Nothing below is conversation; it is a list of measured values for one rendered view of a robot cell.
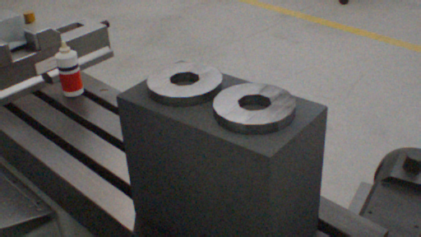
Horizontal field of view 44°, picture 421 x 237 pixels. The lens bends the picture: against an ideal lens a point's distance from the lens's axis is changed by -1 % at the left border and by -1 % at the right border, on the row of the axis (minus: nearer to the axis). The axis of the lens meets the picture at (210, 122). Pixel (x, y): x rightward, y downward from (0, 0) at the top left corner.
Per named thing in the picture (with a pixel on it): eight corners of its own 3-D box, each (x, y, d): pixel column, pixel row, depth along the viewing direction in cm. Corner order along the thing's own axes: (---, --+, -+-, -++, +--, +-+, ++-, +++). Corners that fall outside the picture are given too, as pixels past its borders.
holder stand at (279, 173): (190, 169, 80) (180, 48, 69) (318, 229, 68) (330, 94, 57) (133, 213, 72) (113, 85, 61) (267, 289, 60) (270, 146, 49)
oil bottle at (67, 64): (76, 85, 105) (66, 34, 99) (88, 91, 103) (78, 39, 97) (59, 93, 103) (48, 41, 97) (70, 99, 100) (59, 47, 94)
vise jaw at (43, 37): (30, 29, 114) (26, 11, 112) (62, 42, 106) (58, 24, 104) (6, 38, 110) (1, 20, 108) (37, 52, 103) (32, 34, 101)
